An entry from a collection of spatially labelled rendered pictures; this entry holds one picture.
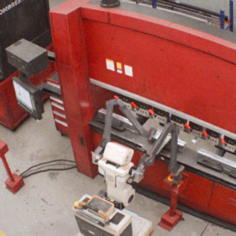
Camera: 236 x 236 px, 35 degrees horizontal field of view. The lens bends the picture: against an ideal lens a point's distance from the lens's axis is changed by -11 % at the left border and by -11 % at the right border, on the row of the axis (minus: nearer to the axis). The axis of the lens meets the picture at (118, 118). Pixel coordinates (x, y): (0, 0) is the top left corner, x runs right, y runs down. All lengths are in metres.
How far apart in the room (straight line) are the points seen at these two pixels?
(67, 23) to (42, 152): 2.36
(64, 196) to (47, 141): 1.06
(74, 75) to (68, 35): 0.49
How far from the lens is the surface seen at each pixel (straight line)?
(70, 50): 3.88
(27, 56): 3.82
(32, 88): 3.95
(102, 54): 3.95
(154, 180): 4.50
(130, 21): 3.50
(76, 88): 4.15
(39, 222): 4.79
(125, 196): 3.82
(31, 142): 5.76
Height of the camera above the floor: 3.85
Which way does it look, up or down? 41 degrees down
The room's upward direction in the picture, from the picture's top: 6 degrees counter-clockwise
